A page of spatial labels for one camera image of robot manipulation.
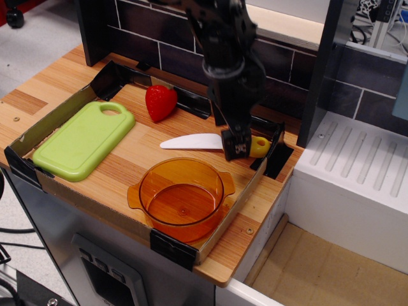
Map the toy oven front panel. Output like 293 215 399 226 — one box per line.
71 233 149 305

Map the white sink drainboard unit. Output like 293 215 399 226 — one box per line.
285 112 407 273

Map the orange transparent pot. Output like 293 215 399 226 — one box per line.
127 158 235 244

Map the yellow handled white knife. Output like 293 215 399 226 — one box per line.
160 133 271 158

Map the green plastic cutting board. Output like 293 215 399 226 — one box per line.
33 101 136 182

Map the dark grey vertical post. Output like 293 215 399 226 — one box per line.
297 0 358 148

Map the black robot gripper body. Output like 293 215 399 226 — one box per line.
202 59 266 134

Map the black caster wheel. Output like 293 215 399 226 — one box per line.
6 7 24 29

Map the red toy strawberry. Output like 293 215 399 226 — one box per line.
145 85 178 122

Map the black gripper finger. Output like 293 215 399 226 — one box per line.
221 129 252 161
207 85 227 126

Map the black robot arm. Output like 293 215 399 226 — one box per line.
155 1 266 161

